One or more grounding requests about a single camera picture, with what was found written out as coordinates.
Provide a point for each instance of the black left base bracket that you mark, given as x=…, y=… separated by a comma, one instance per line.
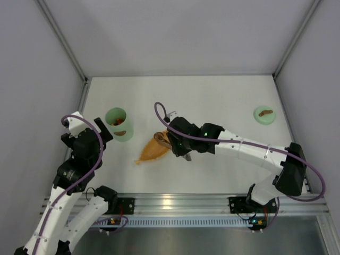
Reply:
x=125, y=206

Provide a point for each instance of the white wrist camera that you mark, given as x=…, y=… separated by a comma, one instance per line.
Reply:
x=74, y=125
x=170, y=116

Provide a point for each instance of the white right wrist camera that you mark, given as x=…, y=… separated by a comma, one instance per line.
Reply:
x=170, y=116

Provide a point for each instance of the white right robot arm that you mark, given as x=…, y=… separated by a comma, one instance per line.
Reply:
x=286, y=165

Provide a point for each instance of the aluminium frame post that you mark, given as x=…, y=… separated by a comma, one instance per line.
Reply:
x=47, y=14
x=297, y=35

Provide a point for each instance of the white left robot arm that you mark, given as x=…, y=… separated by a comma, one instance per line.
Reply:
x=54, y=233

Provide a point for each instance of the green cylindrical container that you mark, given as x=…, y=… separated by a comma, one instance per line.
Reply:
x=123, y=132

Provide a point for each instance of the black base bracket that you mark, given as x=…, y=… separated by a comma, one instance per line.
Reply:
x=238, y=205
x=125, y=206

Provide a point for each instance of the right aluminium frame post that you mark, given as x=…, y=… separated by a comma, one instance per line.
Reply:
x=297, y=35

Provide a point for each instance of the green container lid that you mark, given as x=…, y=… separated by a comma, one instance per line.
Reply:
x=264, y=115

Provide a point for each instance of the left aluminium frame post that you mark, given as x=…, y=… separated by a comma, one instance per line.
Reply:
x=47, y=14

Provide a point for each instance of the woven fish-shaped basket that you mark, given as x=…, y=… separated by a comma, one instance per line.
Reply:
x=151, y=151

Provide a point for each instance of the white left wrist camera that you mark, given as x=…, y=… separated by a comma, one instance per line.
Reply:
x=74, y=125

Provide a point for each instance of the slotted cable duct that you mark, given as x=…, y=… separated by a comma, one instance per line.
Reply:
x=168, y=222

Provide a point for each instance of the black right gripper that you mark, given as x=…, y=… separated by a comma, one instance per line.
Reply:
x=176, y=148

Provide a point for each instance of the black right base bracket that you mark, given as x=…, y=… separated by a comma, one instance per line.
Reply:
x=238, y=205

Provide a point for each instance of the orange carrot food piece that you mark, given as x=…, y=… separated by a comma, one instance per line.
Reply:
x=118, y=121

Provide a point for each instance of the metal tongs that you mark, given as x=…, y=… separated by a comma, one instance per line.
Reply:
x=168, y=145

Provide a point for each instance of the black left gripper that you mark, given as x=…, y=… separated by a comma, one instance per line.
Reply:
x=101, y=127

